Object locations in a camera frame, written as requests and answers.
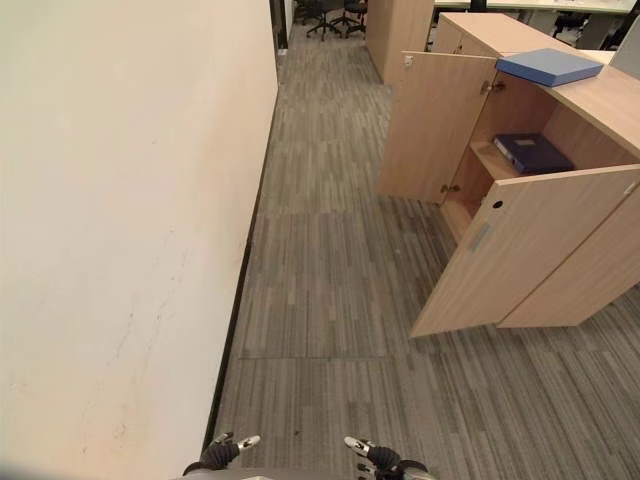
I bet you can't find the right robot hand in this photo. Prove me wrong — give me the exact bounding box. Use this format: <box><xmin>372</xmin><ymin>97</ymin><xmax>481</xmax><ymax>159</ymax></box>
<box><xmin>343</xmin><ymin>435</ymin><xmax>404</xmax><ymax>475</ymax></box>

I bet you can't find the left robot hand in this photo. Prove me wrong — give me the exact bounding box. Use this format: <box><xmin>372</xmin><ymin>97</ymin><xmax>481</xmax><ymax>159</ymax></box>
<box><xmin>199</xmin><ymin>432</ymin><xmax>262</xmax><ymax>472</ymax></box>

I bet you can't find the wooden cabinet door with label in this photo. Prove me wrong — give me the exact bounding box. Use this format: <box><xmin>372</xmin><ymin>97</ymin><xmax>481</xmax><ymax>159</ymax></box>
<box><xmin>409</xmin><ymin>164</ymin><xmax>640</xmax><ymax>339</ymax></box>

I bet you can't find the wooden cabinet shelf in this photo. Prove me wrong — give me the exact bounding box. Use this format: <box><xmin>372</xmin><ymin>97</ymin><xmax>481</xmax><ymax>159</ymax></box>
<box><xmin>469</xmin><ymin>139</ymin><xmax>521</xmax><ymax>180</ymax></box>

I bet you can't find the wooden cabinet door with lock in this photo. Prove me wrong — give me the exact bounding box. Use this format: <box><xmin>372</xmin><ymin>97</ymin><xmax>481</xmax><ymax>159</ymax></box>
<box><xmin>377</xmin><ymin>50</ymin><xmax>499</xmax><ymax>206</ymax></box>

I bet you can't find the dark blue file folder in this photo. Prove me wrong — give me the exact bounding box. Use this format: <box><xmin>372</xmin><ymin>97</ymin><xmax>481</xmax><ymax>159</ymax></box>
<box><xmin>492</xmin><ymin>133</ymin><xmax>575</xmax><ymax>176</ymax></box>

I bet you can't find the wooden office cabinet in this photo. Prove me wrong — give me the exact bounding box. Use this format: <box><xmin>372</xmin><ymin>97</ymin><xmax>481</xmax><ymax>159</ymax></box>
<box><xmin>433</xmin><ymin>12</ymin><xmax>640</xmax><ymax>330</ymax></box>

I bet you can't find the light blue file folder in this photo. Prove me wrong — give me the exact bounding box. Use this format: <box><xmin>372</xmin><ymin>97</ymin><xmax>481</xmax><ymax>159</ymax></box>
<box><xmin>495</xmin><ymin>48</ymin><xmax>605</xmax><ymax>89</ymax></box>

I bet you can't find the tall wooden cabinet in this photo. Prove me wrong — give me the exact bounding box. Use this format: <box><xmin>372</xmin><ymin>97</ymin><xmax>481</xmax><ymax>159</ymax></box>
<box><xmin>365</xmin><ymin>0</ymin><xmax>436</xmax><ymax>86</ymax></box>

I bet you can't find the black office chair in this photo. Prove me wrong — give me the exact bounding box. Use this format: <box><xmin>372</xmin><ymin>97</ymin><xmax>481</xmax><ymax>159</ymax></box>
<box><xmin>293</xmin><ymin>0</ymin><xmax>346</xmax><ymax>39</ymax></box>
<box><xmin>329</xmin><ymin>0</ymin><xmax>369</xmax><ymax>39</ymax></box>
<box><xmin>549</xmin><ymin>10</ymin><xmax>591</xmax><ymax>39</ymax></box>

